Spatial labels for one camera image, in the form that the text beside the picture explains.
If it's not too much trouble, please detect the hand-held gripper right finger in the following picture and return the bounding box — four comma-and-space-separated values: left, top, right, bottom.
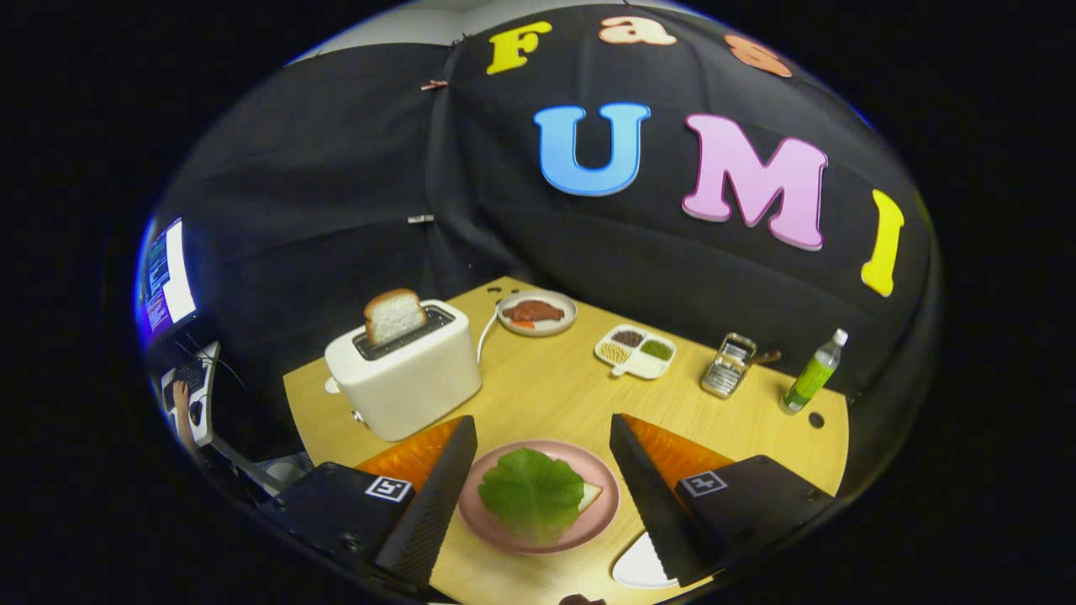
609, 413, 837, 587

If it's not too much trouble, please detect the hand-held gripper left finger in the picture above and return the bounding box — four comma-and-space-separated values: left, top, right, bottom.
256, 414, 478, 589

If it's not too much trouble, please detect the green lettuce leaf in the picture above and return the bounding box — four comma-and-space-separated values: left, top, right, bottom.
477, 447, 586, 543

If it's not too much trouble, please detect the toasted bread slice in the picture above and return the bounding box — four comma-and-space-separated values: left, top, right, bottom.
364, 288, 428, 347

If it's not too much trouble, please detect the pink round plate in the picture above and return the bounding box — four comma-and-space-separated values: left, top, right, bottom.
458, 439, 621, 555

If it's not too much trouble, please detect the white square plate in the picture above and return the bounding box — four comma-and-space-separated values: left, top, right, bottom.
611, 529, 680, 589

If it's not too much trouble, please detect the white toaster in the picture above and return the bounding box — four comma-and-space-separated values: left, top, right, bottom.
324, 299, 483, 443

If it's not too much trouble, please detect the white divided condiment dish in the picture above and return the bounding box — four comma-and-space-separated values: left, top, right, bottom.
594, 324, 678, 381

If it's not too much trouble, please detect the small white round plate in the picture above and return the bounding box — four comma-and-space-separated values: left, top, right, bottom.
497, 290, 578, 338

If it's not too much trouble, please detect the green label plastic bottle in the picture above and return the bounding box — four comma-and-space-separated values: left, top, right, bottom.
778, 329, 849, 416

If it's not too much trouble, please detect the red meat slice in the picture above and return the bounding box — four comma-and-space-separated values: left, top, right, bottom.
502, 300, 566, 329

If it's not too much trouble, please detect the white side desk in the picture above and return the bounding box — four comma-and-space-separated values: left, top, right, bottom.
160, 340, 221, 448

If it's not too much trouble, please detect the computer monitor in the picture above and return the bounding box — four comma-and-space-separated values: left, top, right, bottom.
139, 217, 198, 337

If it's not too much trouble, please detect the black backdrop cloth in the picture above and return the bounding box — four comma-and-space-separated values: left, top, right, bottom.
147, 0, 942, 471

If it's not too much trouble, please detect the metal wire basket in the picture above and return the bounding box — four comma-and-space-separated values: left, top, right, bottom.
700, 333, 758, 399

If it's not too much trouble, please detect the white toaster cable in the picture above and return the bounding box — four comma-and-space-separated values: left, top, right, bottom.
476, 307, 502, 366

